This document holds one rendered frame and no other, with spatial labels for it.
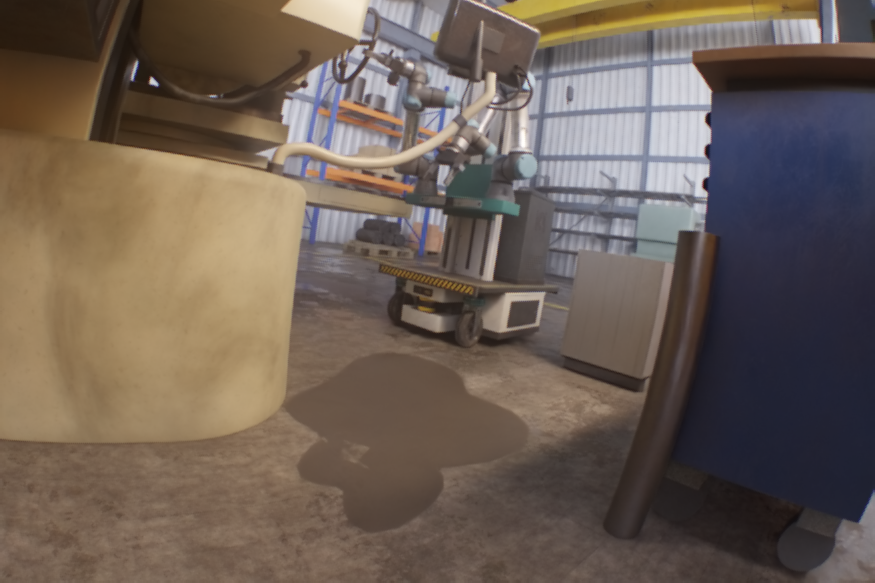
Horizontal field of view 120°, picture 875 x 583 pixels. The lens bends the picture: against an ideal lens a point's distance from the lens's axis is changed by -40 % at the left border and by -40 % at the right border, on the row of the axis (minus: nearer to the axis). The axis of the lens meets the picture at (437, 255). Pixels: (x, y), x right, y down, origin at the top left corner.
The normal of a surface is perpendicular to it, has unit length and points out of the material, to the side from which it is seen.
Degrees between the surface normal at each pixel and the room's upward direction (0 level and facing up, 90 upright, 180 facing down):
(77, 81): 90
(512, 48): 109
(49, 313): 90
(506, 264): 90
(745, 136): 90
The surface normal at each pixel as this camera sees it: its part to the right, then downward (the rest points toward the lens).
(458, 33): 0.36, 0.43
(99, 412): 0.66, 0.14
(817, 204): -0.78, -0.09
